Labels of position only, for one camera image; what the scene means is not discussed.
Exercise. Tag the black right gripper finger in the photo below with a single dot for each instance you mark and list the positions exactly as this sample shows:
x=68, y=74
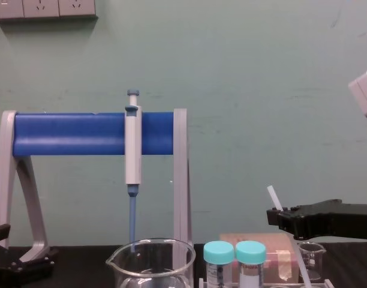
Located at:
x=287, y=223
x=315, y=207

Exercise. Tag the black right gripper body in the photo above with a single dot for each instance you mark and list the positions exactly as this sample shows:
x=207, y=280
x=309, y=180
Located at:
x=345, y=222

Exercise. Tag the grey wall socket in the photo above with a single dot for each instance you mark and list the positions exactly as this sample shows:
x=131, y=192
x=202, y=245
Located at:
x=77, y=6
x=6, y=7
x=41, y=7

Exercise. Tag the small clear glass beaker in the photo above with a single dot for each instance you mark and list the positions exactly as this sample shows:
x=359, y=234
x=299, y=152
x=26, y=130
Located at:
x=312, y=258

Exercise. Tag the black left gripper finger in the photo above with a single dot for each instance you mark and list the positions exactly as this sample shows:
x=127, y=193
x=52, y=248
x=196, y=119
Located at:
x=36, y=258
x=0, y=232

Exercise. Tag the teal capped vial, white label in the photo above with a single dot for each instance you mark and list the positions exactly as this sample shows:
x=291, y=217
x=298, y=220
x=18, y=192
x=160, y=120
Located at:
x=250, y=253

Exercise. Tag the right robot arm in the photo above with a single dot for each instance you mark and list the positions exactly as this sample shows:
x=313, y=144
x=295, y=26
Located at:
x=365, y=93

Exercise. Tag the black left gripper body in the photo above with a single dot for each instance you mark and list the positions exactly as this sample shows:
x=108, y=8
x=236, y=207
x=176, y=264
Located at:
x=12, y=277

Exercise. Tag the white and blue pipette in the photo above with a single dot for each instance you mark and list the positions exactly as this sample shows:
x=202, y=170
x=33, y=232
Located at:
x=133, y=150

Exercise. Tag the large clear glass beaker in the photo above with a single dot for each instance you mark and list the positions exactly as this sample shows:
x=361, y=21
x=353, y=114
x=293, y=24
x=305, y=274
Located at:
x=153, y=264

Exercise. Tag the blue and grey pipette stand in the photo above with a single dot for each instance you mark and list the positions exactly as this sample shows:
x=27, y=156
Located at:
x=69, y=133

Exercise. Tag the teal capped sample vial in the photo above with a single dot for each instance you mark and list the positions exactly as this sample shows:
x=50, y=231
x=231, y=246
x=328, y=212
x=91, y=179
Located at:
x=218, y=252

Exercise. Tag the translucent white stirring rod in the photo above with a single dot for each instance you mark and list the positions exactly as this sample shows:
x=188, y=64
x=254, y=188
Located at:
x=274, y=198

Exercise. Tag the brown cardboard box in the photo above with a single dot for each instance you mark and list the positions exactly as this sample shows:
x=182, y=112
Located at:
x=279, y=243

